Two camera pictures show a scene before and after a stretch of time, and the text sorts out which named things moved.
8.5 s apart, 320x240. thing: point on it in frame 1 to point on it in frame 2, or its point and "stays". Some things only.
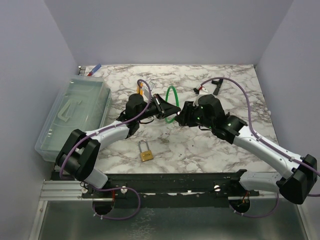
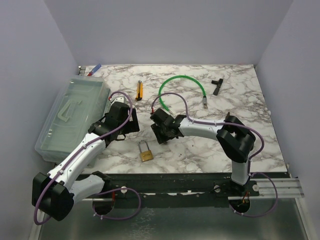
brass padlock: [145, 156] stays
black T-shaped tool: [218, 84] stays
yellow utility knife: [140, 90] stays
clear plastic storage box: [83, 103] stays
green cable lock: [166, 99] to [204, 98]
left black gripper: [164, 109] to [132, 126]
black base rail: [170, 187] stays
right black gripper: [185, 117] to [160, 138]
